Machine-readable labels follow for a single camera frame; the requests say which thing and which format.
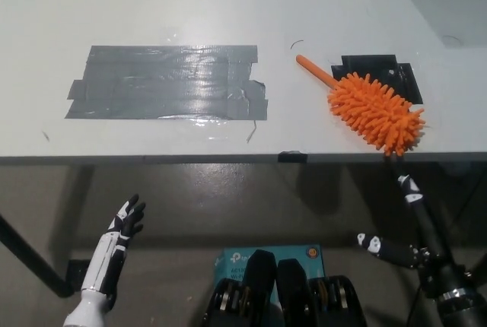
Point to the robot right hand black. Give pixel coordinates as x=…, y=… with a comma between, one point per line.
x=449, y=273

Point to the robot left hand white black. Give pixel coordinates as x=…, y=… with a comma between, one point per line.
x=108, y=254

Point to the orange fluffy duster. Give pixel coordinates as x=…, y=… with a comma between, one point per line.
x=373, y=110

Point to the black robot legs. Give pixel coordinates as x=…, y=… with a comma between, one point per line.
x=289, y=293

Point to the black table leg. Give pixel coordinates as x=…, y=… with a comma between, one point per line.
x=34, y=258

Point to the teal router box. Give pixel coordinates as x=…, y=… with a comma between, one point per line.
x=232, y=262

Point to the black tape patch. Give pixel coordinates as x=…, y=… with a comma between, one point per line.
x=365, y=64

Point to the black table leg bracket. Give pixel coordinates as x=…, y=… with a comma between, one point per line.
x=78, y=272

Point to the grey duct tape patch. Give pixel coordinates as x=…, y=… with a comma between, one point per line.
x=167, y=83

